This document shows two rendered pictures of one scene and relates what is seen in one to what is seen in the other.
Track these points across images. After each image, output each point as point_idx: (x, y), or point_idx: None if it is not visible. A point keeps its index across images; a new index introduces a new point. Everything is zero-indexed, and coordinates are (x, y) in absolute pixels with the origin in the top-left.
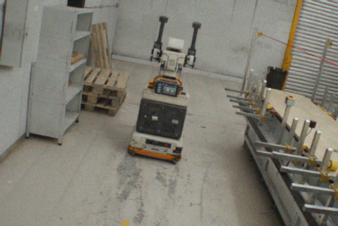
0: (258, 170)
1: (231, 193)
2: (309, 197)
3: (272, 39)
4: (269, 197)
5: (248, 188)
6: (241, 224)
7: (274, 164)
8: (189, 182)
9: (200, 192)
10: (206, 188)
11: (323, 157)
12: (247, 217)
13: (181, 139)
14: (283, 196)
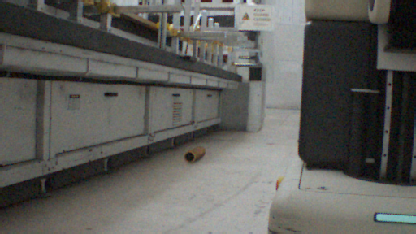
0: (12, 197)
1: (169, 188)
2: (204, 57)
3: None
4: (92, 174)
5: (110, 190)
6: (197, 168)
7: (176, 64)
8: (262, 202)
9: (243, 191)
10: (224, 194)
11: (205, 19)
12: (177, 171)
13: (294, 161)
14: (118, 131)
